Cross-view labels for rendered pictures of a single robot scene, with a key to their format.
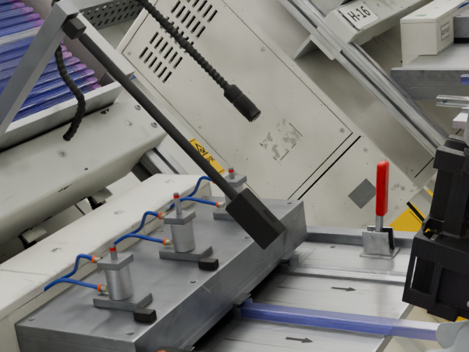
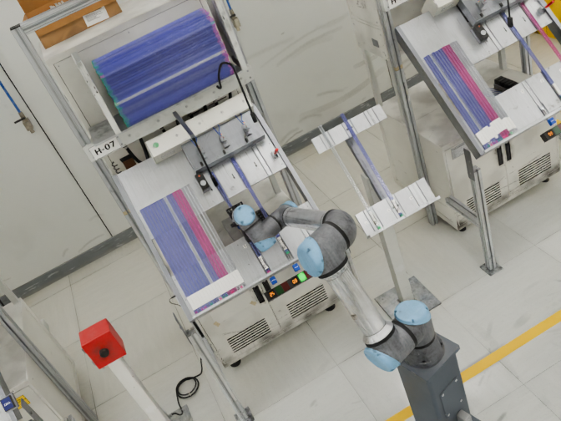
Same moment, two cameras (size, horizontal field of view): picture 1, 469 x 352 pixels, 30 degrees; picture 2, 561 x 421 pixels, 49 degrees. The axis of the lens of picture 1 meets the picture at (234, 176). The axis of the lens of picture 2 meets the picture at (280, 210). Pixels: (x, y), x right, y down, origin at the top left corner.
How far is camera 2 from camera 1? 2.21 m
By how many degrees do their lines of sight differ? 59
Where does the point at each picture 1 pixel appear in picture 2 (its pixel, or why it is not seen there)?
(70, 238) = (204, 119)
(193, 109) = not seen: outside the picture
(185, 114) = not seen: outside the picture
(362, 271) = (264, 160)
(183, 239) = (223, 142)
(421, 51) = (429, 10)
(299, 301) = (244, 162)
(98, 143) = (226, 87)
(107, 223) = (216, 117)
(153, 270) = (214, 144)
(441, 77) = (406, 46)
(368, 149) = (381, 35)
